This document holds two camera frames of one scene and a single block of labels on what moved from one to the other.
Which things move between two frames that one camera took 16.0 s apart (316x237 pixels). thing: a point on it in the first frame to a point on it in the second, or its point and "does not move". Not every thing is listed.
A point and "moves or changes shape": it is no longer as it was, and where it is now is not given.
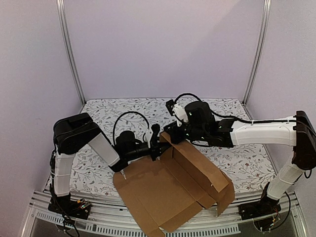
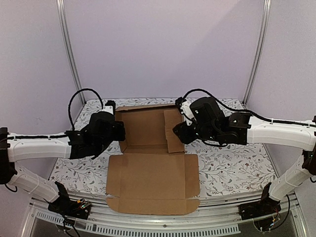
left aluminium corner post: [63, 24] does not move
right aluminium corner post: [255, 71] does not move
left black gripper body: [129, 156] to [108, 141]
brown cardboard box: [165, 193] moves or changes shape
